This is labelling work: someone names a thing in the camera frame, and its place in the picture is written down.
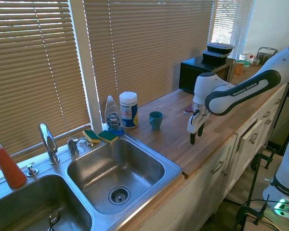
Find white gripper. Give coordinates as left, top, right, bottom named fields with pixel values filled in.
left=186, top=112, right=211, bottom=145

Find teal plastic cup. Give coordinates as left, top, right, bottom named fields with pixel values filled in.
left=148, top=111, right=164, bottom=131

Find stainless steel double sink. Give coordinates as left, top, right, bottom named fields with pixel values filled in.
left=0, top=133, right=184, bottom=231

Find metal sink drain strainer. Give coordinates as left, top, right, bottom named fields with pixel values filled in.
left=107, top=185, right=131, bottom=206

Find chrome sink knob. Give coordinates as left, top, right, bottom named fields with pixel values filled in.
left=26, top=164, right=39, bottom=178

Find black microwave oven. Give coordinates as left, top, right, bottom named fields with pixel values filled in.
left=178, top=56, right=236, bottom=94

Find white kitchen cabinets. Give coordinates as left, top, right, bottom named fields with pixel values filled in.
left=125, top=84, right=289, bottom=231

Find black C-clamp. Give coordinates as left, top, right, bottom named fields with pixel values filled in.
left=250, top=149, right=278, bottom=172
left=235, top=194, right=271, bottom=226

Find Lysol wipes canister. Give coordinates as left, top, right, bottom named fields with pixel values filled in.
left=118, top=91, right=139, bottom=129

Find orange plastic container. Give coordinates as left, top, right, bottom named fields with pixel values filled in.
left=234, top=62, right=245, bottom=76

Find black plastic food container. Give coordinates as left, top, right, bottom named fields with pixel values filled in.
left=201, top=50, right=231, bottom=64
left=206, top=42, right=235, bottom=54

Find clear Dawn dish soap bottle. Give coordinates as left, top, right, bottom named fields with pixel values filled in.
left=104, top=95, right=124, bottom=136

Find yellow green sponge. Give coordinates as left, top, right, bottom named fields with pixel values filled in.
left=97, top=130, right=119, bottom=144
left=82, top=129, right=101, bottom=144

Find black kitchen appliance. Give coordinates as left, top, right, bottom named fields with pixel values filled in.
left=271, top=83, right=289, bottom=156

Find clear container with green lid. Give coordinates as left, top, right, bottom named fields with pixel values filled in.
left=239, top=52, right=253, bottom=66

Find tan blinds behind counter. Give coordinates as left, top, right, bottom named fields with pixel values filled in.
left=82, top=0, right=215, bottom=116

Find narrow tan window blinds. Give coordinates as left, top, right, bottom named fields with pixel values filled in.
left=211, top=0, right=254, bottom=61

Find chrome side sprayer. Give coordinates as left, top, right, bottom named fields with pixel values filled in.
left=66, top=137, right=88, bottom=156

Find chrome kitchen faucet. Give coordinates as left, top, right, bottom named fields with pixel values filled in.
left=38, top=123, right=61, bottom=165

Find metal utensil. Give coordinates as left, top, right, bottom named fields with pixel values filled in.
left=47, top=208, right=61, bottom=231

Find orange spray bottle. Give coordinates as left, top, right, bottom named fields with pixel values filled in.
left=0, top=136, right=27, bottom=189

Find bundle of floor cables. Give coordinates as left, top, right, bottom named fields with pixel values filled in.
left=231, top=198, right=289, bottom=231

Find wire utensil caddy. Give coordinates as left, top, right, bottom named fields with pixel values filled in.
left=256, top=46, right=279, bottom=66

